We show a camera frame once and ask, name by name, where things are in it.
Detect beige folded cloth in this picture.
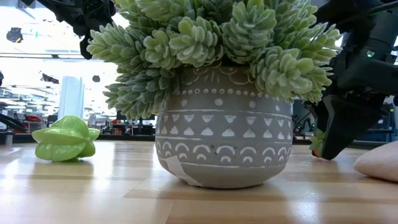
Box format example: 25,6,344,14
353,140,398,183

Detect white room column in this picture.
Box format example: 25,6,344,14
57,75,85,121

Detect grey patterned plant pot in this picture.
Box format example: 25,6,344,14
154,63,294,190

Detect white tape strip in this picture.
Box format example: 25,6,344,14
164,154,203,188

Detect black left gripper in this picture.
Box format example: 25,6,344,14
37,0,118,60

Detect cluttered background office desks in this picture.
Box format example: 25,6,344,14
86,110,156,136

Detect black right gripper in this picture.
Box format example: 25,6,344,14
306,29,398,161

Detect green starfruit toy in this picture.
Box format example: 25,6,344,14
31,115,101,163

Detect red strawberry toy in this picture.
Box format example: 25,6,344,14
308,128,326,158

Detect black angular ceiling fixture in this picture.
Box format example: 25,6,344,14
41,72,60,85

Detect black ceiling fixture yellow spot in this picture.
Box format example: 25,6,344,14
6,27,24,44

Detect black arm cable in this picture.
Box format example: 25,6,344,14
292,110,313,133

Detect green artificial succulent plant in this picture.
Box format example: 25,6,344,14
86,0,343,121

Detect black slanted bar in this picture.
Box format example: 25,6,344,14
0,113,28,134

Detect dark grey background panel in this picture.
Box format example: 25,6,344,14
292,98,312,138

